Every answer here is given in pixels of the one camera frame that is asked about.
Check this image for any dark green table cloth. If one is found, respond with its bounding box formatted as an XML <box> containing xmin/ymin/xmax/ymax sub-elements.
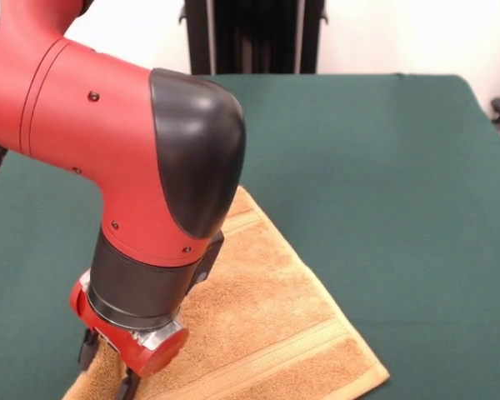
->
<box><xmin>0</xmin><ymin>73</ymin><xmax>500</xmax><ymax>400</ymax></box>

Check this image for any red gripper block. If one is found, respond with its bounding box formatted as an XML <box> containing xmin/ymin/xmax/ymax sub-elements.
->
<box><xmin>69</xmin><ymin>268</ymin><xmax>190</xmax><ymax>400</ymax></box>

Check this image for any tan terry towel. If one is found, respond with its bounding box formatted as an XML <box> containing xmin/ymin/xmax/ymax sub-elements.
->
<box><xmin>61</xmin><ymin>185</ymin><xmax>392</xmax><ymax>400</ymax></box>

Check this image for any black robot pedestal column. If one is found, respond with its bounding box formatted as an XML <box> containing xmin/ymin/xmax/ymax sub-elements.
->
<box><xmin>184</xmin><ymin>0</ymin><xmax>330</xmax><ymax>77</ymax></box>

